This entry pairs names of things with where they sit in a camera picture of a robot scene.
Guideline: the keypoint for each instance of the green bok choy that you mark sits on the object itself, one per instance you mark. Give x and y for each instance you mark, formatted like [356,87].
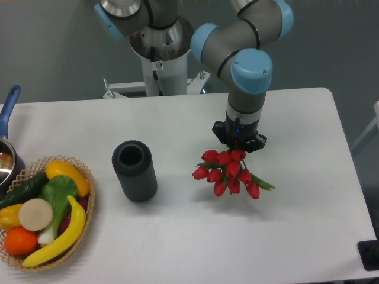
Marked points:
[55,192]

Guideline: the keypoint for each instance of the yellow squash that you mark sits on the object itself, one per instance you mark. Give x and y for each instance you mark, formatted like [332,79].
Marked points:
[61,168]

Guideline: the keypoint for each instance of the red tulip bouquet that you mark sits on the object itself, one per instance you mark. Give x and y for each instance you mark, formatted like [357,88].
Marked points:
[227,170]

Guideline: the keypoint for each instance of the black device at table edge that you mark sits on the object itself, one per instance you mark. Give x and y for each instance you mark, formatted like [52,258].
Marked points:
[368,251]

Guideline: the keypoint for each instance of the yellow bell pepper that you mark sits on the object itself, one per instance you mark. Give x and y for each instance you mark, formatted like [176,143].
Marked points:
[9,217]

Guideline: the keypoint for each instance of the yellow banana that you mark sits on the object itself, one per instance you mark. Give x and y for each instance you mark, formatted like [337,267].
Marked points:
[64,241]

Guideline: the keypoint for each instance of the woven wicker basket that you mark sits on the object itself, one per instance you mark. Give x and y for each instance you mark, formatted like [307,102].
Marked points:
[32,170]

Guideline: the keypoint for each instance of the dark green cucumber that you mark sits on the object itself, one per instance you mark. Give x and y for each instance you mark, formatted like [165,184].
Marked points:
[28,190]

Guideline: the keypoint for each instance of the dark red vegetable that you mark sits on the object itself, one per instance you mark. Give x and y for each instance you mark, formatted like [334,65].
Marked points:
[83,202]

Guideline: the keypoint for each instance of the orange fruit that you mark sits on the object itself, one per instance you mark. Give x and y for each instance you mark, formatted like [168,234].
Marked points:
[20,241]

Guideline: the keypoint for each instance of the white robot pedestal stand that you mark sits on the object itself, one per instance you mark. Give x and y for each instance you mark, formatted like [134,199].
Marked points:
[161,78]

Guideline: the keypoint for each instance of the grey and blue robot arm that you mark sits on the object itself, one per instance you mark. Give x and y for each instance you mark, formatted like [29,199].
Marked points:
[163,39]

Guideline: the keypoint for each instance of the beige round disc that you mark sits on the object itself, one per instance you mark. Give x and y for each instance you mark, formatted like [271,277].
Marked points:
[35,214]

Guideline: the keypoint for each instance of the blue handled saucepan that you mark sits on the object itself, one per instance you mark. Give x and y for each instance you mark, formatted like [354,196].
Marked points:
[11,163]

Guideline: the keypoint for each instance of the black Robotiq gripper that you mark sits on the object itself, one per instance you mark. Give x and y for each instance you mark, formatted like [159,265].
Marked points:
[239,134]

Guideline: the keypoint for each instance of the dark grey ribbed vase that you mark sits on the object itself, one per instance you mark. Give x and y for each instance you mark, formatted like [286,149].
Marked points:
[133,165]

